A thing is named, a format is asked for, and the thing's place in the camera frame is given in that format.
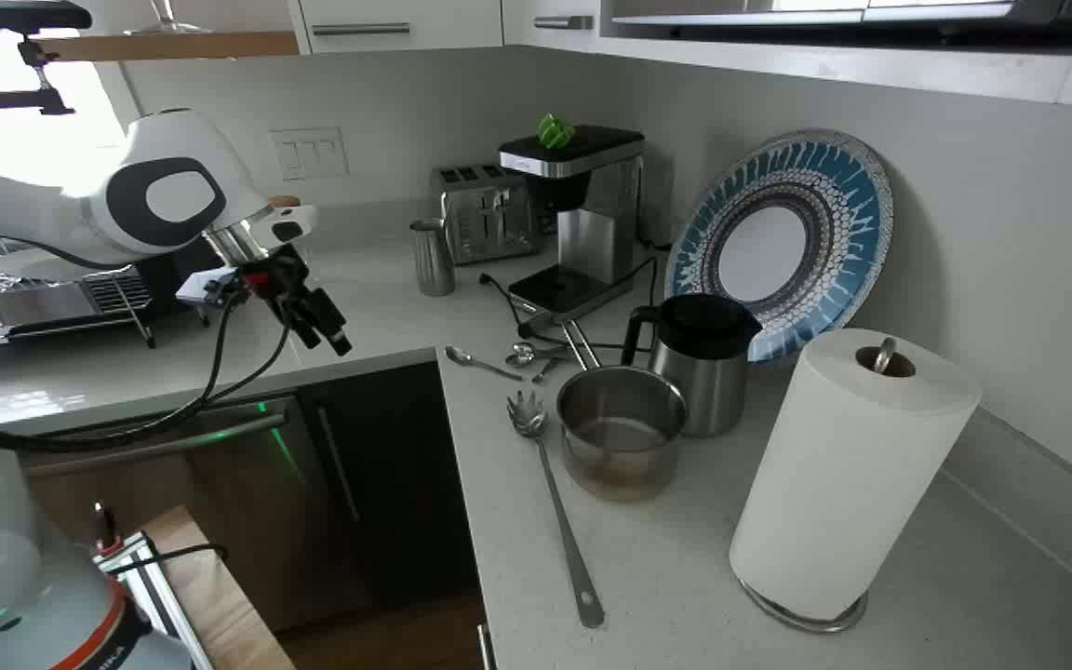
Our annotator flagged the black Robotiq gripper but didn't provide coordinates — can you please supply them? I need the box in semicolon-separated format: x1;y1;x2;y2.
257;241;356;362

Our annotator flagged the large silver spoon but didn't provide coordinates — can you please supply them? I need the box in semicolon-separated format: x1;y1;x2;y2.
443;343;530;384

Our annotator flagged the slender small silver spoon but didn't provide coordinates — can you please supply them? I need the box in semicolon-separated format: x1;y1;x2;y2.
530;351;578;387

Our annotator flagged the small steel cup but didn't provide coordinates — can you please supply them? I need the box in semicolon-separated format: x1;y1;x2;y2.
405;217;457;302

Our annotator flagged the black countertop object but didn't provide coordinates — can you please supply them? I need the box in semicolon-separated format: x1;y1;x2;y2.
137;241;246;317

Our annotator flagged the dark lower cabinet front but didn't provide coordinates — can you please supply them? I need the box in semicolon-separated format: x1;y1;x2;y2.
292;362;481;614

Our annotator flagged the silver toaster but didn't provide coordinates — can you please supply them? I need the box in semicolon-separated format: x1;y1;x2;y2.
428;158;542;266

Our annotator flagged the wooden lower cabinet front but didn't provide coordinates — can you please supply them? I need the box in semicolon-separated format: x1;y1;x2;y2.
16;395;329;631

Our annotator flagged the metal dish rack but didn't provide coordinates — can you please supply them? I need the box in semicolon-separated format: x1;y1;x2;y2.
0;239;155;352

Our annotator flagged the small green object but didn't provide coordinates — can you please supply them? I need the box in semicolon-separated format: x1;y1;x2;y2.
532;112;579;157

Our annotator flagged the black and steel coffee maker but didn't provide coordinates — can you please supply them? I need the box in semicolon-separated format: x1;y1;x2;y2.
494;117;653;317

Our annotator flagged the wide white upper cabinet door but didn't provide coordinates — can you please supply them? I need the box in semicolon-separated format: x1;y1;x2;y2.
293;0;506;55

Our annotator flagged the wooden shelf board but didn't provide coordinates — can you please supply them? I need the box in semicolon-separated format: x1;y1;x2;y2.
35;24;304;62

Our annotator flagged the narrow white upper cabinet door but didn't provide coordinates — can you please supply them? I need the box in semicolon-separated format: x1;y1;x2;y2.
500;0;610;50

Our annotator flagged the steel carafe with black lid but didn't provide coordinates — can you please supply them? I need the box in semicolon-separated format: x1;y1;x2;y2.
618;290;768;441

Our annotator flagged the blue and white patterned plate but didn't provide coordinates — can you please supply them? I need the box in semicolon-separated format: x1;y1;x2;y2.
658;126;900;368

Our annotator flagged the white paper towel roll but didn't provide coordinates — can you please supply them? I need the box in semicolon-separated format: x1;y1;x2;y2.
725;322;985;625

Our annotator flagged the metal paper towel holder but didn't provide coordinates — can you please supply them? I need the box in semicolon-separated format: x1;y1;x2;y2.
737;336;918;640

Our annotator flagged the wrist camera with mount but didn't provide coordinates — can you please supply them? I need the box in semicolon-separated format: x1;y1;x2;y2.
176;259;267;311

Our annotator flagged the silver metal bracket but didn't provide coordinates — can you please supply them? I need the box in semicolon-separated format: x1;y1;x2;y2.
86;498;216;670

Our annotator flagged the silver pot with handle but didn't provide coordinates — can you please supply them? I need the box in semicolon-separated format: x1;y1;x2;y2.
553;317;692;507

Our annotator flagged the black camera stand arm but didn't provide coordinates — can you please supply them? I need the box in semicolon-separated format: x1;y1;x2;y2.
0;0;96;117

